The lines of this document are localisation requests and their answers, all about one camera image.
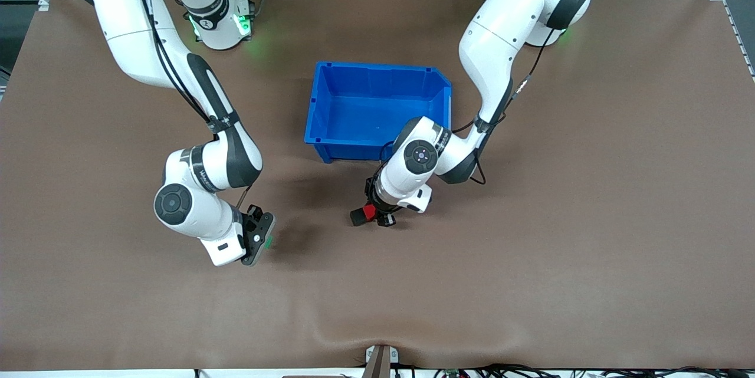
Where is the blue plastic storage bin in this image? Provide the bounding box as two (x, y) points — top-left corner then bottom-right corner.
(304, 61), (453, 164)

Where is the brown table mat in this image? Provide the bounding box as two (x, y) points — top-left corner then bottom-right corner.
(0, 0), (755, 372)

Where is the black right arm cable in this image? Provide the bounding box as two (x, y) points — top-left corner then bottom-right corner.
(133, 0), (264, 221)

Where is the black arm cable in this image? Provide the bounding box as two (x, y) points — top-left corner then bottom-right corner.
(386, 27), (555, 185)
(133, 0), (264, 221)

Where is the black cable bundle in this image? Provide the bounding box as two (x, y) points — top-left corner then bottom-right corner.
(434, 364), (755, 378)

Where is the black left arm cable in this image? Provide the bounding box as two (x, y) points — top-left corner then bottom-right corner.
(386, 27), (555, 185)

